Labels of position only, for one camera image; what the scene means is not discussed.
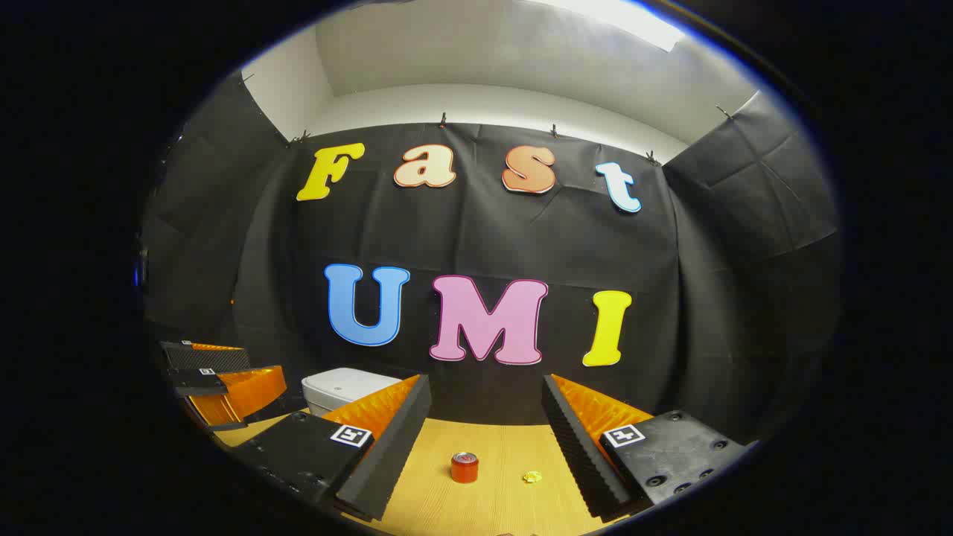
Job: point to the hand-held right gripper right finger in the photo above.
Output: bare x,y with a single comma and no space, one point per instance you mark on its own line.
581,461

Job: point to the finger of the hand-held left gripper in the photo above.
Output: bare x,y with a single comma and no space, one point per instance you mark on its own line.
205,357
199,382

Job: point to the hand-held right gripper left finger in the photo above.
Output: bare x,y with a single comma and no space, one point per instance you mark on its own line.
387,461

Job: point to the yellow paper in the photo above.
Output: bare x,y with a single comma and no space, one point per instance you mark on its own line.
531,476

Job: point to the red pop can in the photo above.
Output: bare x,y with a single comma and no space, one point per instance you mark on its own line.
464,469

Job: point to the white desktop garbage bin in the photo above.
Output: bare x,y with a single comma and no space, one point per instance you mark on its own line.
335,387

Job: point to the wooden desktop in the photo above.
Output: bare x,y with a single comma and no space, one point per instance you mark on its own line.
491,447

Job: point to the black backdrop cloth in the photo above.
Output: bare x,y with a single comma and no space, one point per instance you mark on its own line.
476,238

